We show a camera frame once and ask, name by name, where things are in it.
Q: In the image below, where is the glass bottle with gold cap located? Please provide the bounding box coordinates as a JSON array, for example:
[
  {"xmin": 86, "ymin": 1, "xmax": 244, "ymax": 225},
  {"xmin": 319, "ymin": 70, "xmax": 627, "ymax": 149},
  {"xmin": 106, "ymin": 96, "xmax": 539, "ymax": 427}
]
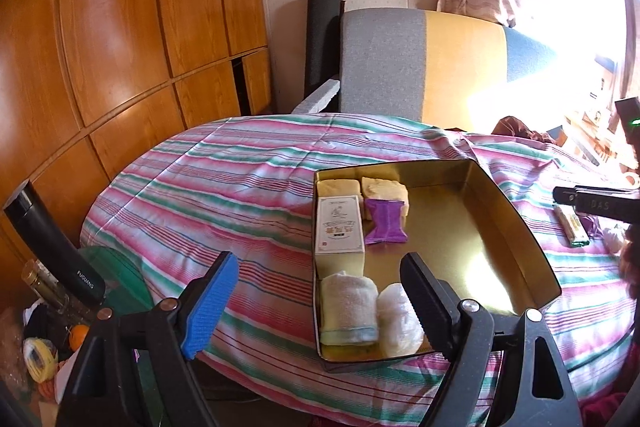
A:
[{"xmin": 21, "ymin": 259, "xmax": 68, "ymax": 310}]

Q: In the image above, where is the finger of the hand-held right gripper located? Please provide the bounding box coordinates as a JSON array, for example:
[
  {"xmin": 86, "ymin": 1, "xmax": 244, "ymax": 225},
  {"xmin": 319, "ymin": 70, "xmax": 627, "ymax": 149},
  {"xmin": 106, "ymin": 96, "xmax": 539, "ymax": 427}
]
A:
[{"xmin": 552, "ymin": 186, "xmax": 578, "ymax": 208}]

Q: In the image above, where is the purple packet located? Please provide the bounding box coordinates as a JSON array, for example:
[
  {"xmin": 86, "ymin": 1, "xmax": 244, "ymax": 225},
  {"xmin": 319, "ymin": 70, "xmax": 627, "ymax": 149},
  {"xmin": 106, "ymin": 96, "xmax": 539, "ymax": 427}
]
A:
[
  {"xmin": 580, "ymin": 214, "xmax": 603, "ymax": 238},
  {"xmin": 364, "ymin": 199, "xmax": 408, "ymax": 247}
]

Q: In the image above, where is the wooden shelf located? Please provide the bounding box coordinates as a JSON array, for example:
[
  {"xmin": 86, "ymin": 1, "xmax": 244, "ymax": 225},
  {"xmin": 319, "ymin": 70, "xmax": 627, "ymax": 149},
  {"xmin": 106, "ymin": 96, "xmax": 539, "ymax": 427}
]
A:
[{"xmin": 560, "ymin": 107, "xmax": 631, "ymax": 168}]

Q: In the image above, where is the pale towel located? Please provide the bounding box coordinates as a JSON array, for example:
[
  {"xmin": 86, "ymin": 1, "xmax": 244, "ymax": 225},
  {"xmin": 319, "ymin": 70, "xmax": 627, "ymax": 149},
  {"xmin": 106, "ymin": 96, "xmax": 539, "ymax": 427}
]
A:
[{"xmin": 320, "ymin": 273, "xmax": 379, "ymax": 347}]

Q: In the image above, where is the green carton box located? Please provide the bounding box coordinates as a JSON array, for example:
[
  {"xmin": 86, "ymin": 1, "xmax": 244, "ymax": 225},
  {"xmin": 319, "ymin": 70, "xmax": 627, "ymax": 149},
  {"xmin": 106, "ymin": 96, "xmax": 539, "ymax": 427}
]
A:
[{"xmin": 552, "ymin": 202, "xmax": 590, "ymax": 249}]

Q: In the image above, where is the gold tin box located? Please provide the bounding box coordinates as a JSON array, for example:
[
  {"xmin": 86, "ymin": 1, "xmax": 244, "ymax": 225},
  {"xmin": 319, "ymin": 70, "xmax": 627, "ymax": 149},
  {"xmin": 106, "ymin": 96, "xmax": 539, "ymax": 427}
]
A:
[{"xmin": 312, "ymin": 158, "xmax": 562, "ymax": 374}]

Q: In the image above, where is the clear plastic bag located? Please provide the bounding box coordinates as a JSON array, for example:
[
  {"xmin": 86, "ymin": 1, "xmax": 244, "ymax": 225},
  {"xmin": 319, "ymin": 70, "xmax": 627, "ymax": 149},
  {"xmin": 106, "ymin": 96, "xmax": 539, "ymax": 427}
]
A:
[{"xmin": 0, "ymin": 307, "xmax": 28, "ymax": 388}]

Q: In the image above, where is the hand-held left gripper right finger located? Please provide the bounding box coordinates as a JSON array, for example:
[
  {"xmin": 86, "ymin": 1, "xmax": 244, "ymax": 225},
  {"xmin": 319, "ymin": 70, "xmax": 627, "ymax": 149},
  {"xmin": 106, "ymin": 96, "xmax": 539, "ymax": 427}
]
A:
[{"xmin": 399, "ymin": 252, "xmax": 583, "ymax": 427}]

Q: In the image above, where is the striped bed sheet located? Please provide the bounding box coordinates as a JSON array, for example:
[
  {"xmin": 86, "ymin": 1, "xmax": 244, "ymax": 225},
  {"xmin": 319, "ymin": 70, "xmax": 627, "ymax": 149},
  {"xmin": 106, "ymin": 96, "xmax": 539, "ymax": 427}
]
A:
[{"xmin": 80, "ymin": 112, "xmax": 640, "ymax": 427}]

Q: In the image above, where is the black rolled mat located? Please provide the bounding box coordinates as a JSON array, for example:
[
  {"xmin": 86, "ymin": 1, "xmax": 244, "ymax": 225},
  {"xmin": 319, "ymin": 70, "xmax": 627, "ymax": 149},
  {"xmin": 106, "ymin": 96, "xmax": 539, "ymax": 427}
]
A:
[{"xmin": 306, "ymin": 0, "xmax": 343, "ymax": 100}]

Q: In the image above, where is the wooden wardrobe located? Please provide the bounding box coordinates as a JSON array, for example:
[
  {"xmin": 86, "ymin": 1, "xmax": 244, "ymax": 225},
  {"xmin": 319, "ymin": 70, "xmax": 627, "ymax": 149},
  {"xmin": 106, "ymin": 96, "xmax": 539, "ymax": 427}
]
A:
[{"xmin": 0, "ymin": 0, "xmax": 273, "ymax": 258}]

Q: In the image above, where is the green plastic stool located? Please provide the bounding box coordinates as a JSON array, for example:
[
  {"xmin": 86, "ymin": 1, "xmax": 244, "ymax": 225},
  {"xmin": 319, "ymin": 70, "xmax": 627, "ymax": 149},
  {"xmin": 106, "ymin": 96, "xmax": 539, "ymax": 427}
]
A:
[{"xmin": 77, "ymin": 246, "xmax": 156, "ymax": 313}]

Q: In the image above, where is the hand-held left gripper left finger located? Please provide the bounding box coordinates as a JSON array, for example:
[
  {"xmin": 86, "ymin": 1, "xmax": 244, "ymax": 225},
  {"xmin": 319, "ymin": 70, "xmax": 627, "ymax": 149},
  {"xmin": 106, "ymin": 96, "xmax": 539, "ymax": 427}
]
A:
[{"xmin": 55, "ymin": 251, "xmax": 240, "ymax": 427}]

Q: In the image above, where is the yellow block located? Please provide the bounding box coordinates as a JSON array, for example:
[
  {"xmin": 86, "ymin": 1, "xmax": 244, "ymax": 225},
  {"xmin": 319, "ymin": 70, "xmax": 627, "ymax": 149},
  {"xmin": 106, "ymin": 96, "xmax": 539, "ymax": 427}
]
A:
[
  {"xmin": 361, "ymin": 177, "xmax": 410, "ymax": 220},
  {"xmin": 319, "ymin": 178, "xmax": 362, "ymax": 198}
]

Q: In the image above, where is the white printed carton box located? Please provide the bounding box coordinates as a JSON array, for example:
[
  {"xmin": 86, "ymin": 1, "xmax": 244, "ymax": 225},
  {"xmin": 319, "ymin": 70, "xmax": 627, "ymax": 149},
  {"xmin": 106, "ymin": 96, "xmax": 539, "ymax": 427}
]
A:
[{"xmin": 314, "ymin": 194, "xmax": 366, "ymax": 275}]

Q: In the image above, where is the white plastic-wrapped ball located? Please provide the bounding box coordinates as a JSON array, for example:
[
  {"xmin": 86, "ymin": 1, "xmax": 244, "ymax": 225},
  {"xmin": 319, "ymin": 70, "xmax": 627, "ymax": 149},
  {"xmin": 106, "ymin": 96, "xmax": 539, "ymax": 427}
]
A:
[
  {"xmin": 602, "ymin": 227, "xmax": 626, "ymax": 253},
  {"xmin": 376, "ymin": 283, "xmax": 426, "ymax": 358}
]

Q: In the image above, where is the black thermos bottle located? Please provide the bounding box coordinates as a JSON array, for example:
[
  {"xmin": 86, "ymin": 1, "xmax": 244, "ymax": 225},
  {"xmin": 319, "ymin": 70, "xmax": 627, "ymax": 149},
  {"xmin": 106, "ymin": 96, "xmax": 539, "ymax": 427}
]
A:
[{"xmin": 4, "ymin": 189, "xmax": 107, "ymax": 305}]

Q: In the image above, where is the yellow tape roll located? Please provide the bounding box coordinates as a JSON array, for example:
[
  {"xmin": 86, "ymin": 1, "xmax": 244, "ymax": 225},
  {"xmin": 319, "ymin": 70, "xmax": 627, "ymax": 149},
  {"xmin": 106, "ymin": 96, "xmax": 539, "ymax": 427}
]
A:
[{"xmin": 22, "ymin": 338, "xmax": 57, "ymax": 382}]

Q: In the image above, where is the brown cloth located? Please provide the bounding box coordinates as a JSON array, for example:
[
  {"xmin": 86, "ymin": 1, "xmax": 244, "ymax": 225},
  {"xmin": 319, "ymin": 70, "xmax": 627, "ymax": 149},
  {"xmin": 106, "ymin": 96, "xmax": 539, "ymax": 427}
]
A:
[{"xmin": 490, "ymin": 116, "xmax": 556, "ymax": 142}]

